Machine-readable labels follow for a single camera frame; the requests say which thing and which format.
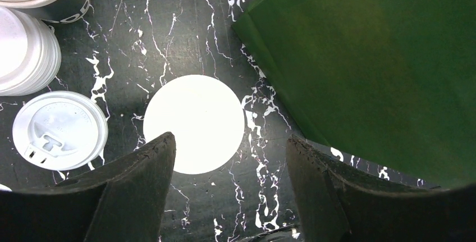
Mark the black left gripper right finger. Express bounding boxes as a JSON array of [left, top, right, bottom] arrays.
[[286, 135, 475, 241]]

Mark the green paper bag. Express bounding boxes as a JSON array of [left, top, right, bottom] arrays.
[[232, 0, 475, 188]]

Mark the white cup lid stack front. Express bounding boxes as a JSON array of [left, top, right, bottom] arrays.
[[12, 91, 108, 171]]

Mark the white cup lid stack back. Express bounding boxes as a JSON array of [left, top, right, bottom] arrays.
[[1, 7, 62, 96]]

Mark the green paper cup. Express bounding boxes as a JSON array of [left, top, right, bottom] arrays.
[[143, 75, 245, 175]]

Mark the white cup lid stack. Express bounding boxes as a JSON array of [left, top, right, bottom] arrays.
[[12, 91, 108, 171], [1, 7, 62, 96]]

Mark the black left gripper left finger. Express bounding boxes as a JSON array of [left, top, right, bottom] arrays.
[[1, 132, 176, 241]]

